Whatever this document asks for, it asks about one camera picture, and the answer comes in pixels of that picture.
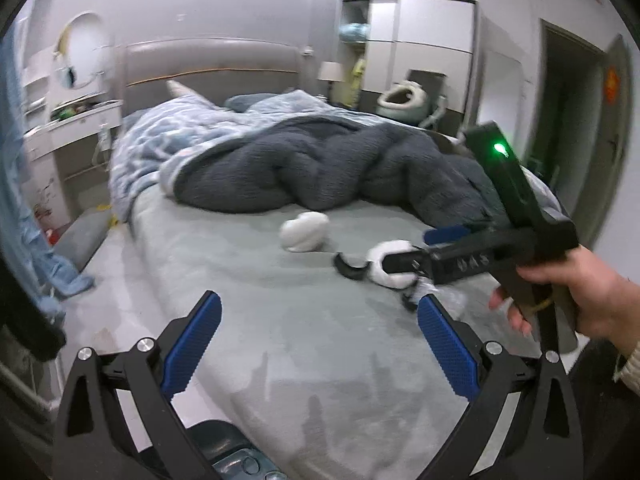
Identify black white sock ball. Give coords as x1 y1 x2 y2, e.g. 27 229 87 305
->
366 240 418 290

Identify dark teal trash bin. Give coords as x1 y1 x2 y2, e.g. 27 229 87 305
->
186 420 288 480

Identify person's right hand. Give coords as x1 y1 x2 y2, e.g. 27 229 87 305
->
516 246 639 358

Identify black curved plastic piece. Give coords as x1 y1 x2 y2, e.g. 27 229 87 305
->
332 252 371 282

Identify dark door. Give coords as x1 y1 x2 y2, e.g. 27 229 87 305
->
526 21 634 248

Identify black hanging garment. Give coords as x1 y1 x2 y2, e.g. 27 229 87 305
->
0 258 66 362

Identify green cat bed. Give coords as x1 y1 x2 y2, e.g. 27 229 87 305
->
375 80 431 126

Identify light blue hanging towel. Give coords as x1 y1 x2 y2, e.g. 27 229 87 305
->
1 25 94 325

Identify grey-green sheeted bed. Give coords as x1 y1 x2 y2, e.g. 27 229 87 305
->
126 185 465 479

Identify dark grey fleece blanket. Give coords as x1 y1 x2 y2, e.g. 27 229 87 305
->
175 117 504 228

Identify white bedside lamp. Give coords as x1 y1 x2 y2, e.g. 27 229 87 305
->
317 61 344 99

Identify grey floor cushion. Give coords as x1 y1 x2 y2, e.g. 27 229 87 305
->
54 208 112 271

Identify white wardrobe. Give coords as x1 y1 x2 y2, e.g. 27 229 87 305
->
332 0 480 136

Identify white vanity desk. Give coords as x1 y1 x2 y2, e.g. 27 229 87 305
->
22 100 122 231

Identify grey padded headboard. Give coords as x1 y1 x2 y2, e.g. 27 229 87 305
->
112 37 305 115

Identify white power strip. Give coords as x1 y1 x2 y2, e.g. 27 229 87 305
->
98 124 112 152

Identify blue white patterned duvet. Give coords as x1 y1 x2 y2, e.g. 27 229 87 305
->
108 90 383 222

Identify round wall mirror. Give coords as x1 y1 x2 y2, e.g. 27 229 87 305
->
53 12 112 90

